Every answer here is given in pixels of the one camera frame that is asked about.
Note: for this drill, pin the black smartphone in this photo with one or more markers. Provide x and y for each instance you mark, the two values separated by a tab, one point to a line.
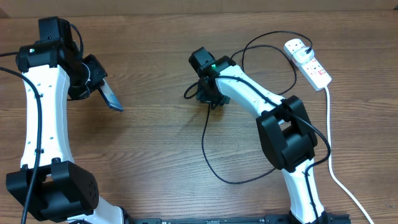
109	97

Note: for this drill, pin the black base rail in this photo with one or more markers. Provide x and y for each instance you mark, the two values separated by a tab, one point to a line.
327	218

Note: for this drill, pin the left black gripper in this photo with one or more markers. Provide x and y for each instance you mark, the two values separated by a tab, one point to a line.
99	73

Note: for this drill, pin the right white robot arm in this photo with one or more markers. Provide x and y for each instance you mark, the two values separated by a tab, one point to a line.
288	139

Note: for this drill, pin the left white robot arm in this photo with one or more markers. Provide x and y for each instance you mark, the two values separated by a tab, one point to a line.
49	185

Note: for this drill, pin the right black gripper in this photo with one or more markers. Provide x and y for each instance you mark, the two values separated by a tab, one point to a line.
203	96

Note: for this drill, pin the white power strip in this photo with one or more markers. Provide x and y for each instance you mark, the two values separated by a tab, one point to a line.
313	71

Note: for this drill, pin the white charger plug adapter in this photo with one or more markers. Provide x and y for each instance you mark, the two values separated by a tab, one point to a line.
302	56

